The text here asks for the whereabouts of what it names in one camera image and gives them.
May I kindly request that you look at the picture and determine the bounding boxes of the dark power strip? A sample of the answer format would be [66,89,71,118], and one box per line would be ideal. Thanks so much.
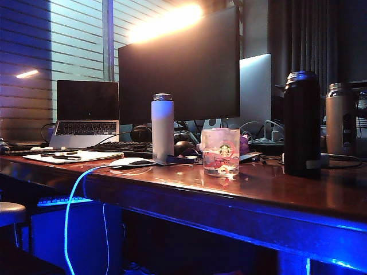
[248,137,285,155]

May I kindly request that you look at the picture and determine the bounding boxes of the black thermos bottle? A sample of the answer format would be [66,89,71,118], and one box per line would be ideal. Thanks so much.
[283,71,322,179]

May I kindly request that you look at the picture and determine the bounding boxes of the large black monitor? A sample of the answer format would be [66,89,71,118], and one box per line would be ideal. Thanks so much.
[118,5,241,124]

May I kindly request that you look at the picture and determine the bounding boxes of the blue lanyard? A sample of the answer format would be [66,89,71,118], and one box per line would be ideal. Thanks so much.
[166,153,204,166]

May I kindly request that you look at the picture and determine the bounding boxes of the grey window post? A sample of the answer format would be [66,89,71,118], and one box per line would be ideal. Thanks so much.
[101,0,115,83]

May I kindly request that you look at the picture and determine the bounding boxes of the backlit keyboard under desk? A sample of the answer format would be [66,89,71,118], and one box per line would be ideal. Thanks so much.
[36,195,94,207]

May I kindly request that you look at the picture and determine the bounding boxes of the white charger plug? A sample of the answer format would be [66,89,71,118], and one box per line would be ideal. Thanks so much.
[269,120,284,142]

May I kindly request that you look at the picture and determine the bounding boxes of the black headphones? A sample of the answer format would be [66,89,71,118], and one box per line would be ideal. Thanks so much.
[130,124,153,143]

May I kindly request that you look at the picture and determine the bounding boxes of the under-desk cabinet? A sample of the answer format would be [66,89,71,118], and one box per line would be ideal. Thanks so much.
[30,200,123,275]

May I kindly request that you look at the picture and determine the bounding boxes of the white power adapter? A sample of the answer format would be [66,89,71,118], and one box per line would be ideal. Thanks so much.
[282,152,330,167]

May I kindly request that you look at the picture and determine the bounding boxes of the black desktop keyboard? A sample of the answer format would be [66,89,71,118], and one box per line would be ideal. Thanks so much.
[85,141,154,158]

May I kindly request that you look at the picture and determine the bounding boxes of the black looped cable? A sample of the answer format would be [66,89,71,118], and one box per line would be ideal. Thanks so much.
[278,154,364,169]

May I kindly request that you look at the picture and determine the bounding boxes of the white thermos bottle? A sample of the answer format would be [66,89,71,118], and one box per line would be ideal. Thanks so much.
[151,93,175,163]

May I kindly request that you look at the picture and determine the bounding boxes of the round padded stool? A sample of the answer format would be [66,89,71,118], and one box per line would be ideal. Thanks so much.
[0,202,28,250]

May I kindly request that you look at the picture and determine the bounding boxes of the white notepad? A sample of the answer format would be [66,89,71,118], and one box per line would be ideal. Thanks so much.
[22,150,124,164]

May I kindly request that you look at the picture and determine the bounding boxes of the thin white cable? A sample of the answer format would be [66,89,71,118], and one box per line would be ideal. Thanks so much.
[101,203,111,275]

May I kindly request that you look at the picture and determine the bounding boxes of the silver monitor back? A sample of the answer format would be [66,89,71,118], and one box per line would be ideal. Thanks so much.
[239,53,272,127]

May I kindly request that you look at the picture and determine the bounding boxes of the glowing light blue cable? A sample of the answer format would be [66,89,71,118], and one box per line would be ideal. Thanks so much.
[64,163,120,275]

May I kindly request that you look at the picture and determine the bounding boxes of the white computer mouse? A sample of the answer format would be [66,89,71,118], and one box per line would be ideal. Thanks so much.
[108,156,155,170]

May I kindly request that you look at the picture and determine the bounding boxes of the black metal rack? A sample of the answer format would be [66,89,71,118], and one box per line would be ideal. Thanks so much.
[355,81,367,155]

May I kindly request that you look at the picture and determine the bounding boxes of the dark pleated curtain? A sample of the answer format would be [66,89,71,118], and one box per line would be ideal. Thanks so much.
[268,0,367,87]

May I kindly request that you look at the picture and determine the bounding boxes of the silver grey thermos bottle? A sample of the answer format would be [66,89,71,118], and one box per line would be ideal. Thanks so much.
[325,82,358,155]

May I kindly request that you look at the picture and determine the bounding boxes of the silver open laptop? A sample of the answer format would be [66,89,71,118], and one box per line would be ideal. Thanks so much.
[49,80,120,149]

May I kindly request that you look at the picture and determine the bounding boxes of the printed clear glass cup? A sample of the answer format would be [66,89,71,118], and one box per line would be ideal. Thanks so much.
[201,128,241,178]

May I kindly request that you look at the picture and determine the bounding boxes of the black round object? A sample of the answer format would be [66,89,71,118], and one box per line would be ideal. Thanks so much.
[174,140,197,157]

